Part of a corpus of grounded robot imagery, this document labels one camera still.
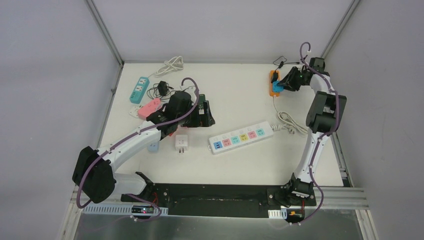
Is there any light blue square adapter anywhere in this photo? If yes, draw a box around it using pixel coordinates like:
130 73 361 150
271 81 284 97

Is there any orange power strip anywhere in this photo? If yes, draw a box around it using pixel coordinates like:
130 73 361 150
268 70 284 97

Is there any white long power strip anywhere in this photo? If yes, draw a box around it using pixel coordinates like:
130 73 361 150
208 121 296 156

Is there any white cube adapter bear print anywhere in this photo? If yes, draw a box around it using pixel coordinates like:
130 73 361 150
174 134 189 154

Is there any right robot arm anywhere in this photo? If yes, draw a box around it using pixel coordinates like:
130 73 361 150
274 57 347 207

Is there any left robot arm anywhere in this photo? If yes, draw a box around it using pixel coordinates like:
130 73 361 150
72 91 215 204

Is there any black charger on orange strip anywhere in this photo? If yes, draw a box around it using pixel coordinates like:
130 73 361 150
270 72 280 83

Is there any pink triangular power strip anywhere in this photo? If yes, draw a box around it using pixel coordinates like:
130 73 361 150
137 97 162 120

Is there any teal power strip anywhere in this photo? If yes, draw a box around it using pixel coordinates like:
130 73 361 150
129 77 150 104

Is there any light blue power strip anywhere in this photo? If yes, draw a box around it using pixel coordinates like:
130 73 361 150
147 141 160 153

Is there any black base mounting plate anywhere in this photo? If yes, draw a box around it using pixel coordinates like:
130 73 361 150
137 183 317 218

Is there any black power adapter with cable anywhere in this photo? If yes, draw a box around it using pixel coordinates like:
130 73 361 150
146 80 175 101

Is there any white coiled cable top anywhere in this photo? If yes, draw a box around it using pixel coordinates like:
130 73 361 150
147 55 184 79

